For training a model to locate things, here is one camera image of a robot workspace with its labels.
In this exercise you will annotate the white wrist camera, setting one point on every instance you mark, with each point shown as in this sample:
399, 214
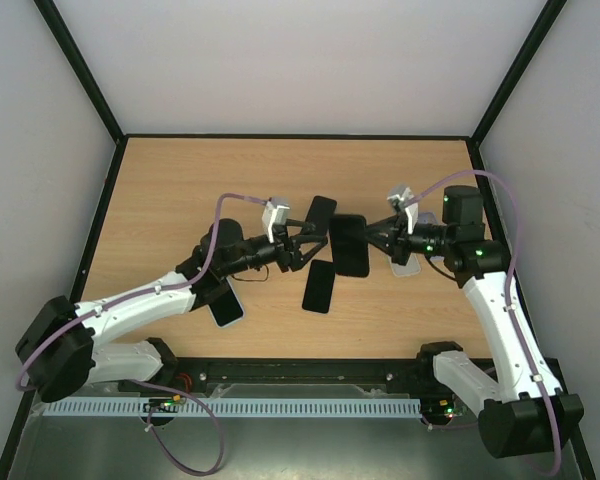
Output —
404, 202
275, 212

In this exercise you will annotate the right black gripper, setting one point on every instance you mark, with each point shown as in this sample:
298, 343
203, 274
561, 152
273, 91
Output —
399, 243

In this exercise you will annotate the beige phone case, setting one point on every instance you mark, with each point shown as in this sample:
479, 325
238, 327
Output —
411, 268

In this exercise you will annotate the light blue slotted cable duct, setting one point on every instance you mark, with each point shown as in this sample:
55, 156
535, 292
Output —
237, 408

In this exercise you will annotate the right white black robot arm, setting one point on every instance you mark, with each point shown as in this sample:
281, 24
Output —
522, 409

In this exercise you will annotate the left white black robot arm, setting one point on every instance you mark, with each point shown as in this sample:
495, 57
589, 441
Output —
69, 345

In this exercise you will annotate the black phone case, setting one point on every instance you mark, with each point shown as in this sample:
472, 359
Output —
350, 254

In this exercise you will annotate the black aluminium frame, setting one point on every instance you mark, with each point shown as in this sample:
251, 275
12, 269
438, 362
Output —
58, 28

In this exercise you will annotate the lilac phone case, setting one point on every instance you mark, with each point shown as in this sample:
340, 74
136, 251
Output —
427, 220

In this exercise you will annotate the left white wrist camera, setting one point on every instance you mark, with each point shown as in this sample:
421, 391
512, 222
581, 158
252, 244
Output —
275, 212

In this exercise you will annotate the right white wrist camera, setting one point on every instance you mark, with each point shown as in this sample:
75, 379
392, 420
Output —
404, 202

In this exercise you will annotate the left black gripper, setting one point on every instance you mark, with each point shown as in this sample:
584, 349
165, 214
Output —
291, 258

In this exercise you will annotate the black phone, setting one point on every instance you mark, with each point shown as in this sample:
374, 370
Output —
319, 287

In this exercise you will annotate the black mounting rail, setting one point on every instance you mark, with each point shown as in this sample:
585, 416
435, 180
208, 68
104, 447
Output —
393, 376

